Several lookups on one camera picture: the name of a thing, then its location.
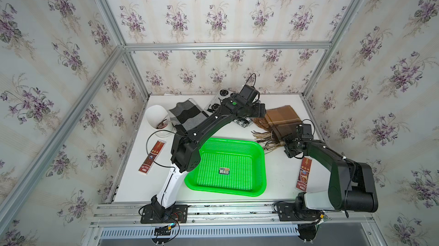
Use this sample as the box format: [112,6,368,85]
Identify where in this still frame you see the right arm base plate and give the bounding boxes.
[273,201,325,222]

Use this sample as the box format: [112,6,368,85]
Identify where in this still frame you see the small circuit board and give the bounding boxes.
[153,225,173,237]

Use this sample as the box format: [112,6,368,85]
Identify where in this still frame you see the left red snack packet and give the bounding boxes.
[138,140,166,175]

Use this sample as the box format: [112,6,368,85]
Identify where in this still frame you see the basket label sticker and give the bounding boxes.
[219,167,230,175]

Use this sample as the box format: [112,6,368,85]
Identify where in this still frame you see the green plastic basket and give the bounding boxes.
[185,137,266,197]

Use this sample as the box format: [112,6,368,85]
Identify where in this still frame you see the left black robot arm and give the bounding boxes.
[151,97,266,217]

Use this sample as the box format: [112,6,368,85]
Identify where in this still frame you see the brown plaid fringed scarf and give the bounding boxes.
[252,105,302,153]

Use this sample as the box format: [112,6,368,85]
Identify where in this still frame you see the white tipped cup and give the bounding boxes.
[145,105,174,138]

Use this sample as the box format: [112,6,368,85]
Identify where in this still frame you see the red snack packet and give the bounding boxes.
[138,140,166,175]
[296,157,312,192]

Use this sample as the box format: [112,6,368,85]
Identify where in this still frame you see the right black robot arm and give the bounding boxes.
[284,135,378,213]

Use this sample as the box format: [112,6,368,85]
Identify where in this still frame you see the grey black checked scarf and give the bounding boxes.
[168,99,209,135]

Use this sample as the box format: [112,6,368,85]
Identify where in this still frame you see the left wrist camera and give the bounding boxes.
[239,84,260,104]

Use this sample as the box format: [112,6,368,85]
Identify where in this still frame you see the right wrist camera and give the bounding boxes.
[297,124,314,142]

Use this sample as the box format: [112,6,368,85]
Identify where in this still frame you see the white smiley houndstooth scarf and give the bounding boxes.
[204,89,253,128]

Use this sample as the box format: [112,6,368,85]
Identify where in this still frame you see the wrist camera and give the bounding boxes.
[297,124,314,142]
[239,84,260,104]

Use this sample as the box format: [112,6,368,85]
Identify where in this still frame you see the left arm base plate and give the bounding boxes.
[138,204,189,224]

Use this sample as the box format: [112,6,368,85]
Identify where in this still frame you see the aluminium frame rail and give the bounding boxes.
[90,200,378,228]

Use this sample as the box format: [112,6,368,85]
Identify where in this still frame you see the right red snack packet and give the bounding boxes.
[296,157,312,192]

